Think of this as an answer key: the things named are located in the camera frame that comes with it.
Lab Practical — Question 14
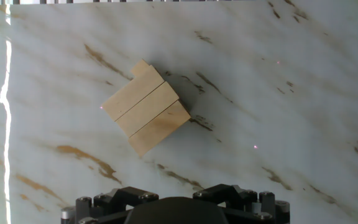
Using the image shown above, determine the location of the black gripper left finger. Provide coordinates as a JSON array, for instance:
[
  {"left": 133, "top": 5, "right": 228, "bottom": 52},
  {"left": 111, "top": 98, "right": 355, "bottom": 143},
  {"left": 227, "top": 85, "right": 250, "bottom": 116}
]
[{"left": 60, "top": 185, "right": 160, "bottom": 224}]

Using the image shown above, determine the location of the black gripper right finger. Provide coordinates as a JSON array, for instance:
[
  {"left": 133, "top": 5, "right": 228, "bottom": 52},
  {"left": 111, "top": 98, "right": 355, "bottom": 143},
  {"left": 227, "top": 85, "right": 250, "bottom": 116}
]
[{"left": 193, "top": 183, "right": 291, "bottom": 224}]

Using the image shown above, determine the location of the white marble pattern sheet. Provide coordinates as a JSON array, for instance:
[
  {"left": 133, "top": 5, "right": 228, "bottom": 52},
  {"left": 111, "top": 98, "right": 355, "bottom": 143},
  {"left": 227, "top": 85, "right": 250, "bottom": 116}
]
[{"left": 0, "top": 3, "right": 358, "bottom": 224}]

